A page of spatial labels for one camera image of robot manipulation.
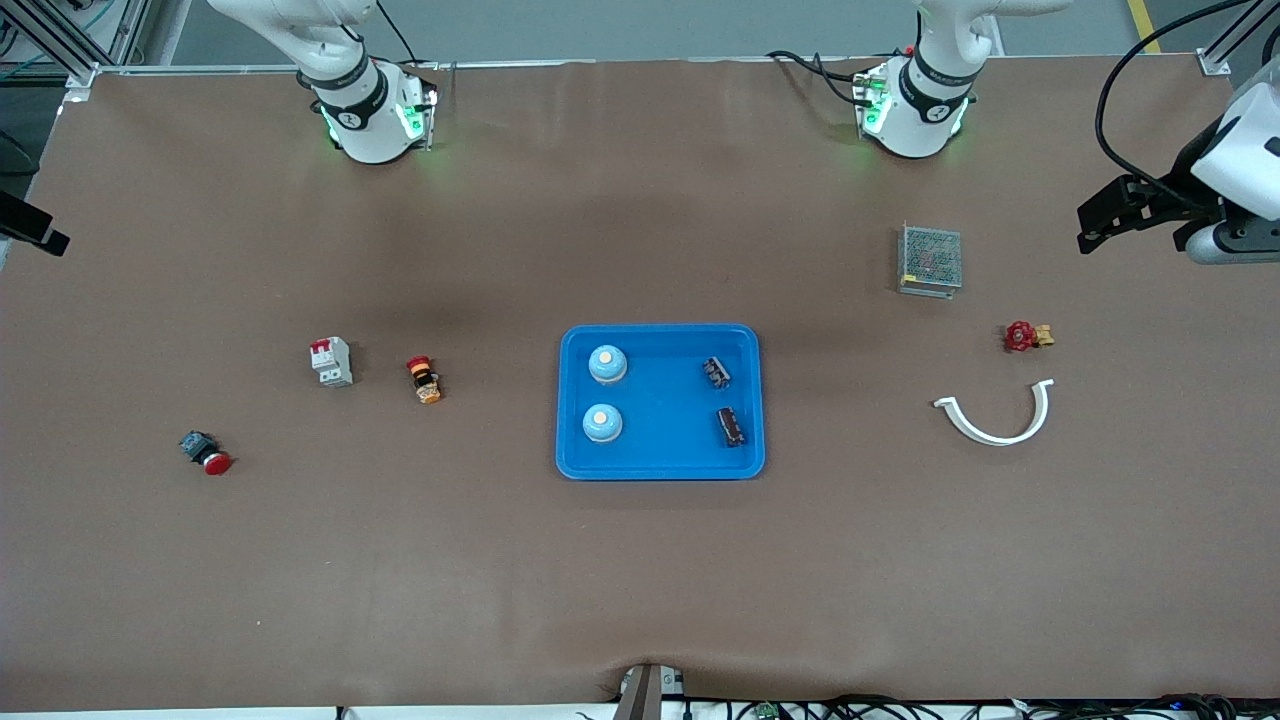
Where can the dark electrolytic capacitor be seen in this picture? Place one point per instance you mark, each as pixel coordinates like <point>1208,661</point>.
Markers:
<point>716,372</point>
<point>731,426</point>

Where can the metal mesh power supply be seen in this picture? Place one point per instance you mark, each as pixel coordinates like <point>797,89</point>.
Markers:
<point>930,260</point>

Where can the red push button dark body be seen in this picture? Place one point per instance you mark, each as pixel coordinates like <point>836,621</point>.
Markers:
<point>205,452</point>

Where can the light blue call bell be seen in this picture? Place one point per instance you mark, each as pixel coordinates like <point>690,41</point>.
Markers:
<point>607,363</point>
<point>602,423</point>

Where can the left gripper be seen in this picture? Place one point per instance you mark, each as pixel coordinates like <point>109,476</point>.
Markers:
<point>1183,184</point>

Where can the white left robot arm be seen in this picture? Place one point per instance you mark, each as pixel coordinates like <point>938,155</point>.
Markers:
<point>925,110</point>

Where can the white circuit breaker red switch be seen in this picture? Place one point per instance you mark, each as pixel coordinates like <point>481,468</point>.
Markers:
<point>331,362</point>

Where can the aluminium frame strut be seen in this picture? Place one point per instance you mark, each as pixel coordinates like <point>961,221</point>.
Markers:
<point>60,45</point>
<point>1215,62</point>

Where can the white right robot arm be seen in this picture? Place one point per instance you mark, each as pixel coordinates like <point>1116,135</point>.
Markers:
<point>365,110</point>

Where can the metal table edge bracket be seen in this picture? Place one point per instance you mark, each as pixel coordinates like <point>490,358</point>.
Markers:
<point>648,695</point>

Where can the blue plastic tray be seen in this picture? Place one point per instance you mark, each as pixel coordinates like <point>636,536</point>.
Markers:
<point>665,410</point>

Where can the brass valve red handwheel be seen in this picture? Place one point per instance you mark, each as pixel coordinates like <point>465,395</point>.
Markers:
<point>1027,336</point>

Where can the orange emergency stop switch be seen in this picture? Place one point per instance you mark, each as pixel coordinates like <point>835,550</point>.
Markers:
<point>424,380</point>

